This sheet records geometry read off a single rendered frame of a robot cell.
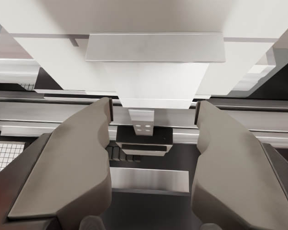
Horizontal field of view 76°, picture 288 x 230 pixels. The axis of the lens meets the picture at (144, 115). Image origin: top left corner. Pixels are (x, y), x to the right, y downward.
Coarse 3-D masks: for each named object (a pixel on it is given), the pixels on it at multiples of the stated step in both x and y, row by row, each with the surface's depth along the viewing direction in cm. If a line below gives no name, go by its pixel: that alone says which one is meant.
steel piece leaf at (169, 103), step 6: (126, 102) 23; (132, 102) 23; (138, 102) 22; (144, 102) 22; (150, 102) 22; (156, 102) 22; (162, 102) 22; (168, 102) 22; (174, 102) 22; (180, 102) 22; (186, 102) 22; (168, 108) 24; (174, 108) 24; (180, 108) 24; (186, 108) 24
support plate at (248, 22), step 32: (0, 0) 10; (32, 0) 10; (64, 0) 10; (96, 0) 10; (128, 0) 10; (160, 0) 10; (192, 0) 10; (224, 0) 10; (256, 0) 9; (32, 32) 12; (64, 32) 12; (224, 32) 12; (256, 32) 11; (64, 64) 16; (96, 64) 16; (224, 64) 15
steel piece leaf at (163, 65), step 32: (96, 32) 12; (128, 32) 12; (160, 32) 12; (192, 32) 12; (128, 64) 15; (160, 64) 15; (192, 64) 15; (128, 96) 21; (160, 96) 21; (192, 96) 20
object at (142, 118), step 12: (132, 108) 25; (144, 108) 25; (132, 120) 29; (144, 120) 29; (120, 132) 39; (132, 132) 39; (144, 132) 36; (156, 132) 39; (168, 132) 39; (120, 144) 40; (132, 144) 39; (144, 144) 38; (156, 144) 38; (168, 144) 38
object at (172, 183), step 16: (112, 176) 19; (128, 176) 19; (144, 176) 19; (160, 176) 19; (176, 176) 19; (112, 192) 18; (128, 192) 18; (144, 192) 18; (160, 192) 18; (176, 192) 18; (112, 208) 17; (128, 208) 17; (144, 208) 17; (160, 208) 17; (176, 208) 17; (112, 224) 17; (128, 224) 17; (144, 224) 17; (160, 224) 17; (176, 224) 17
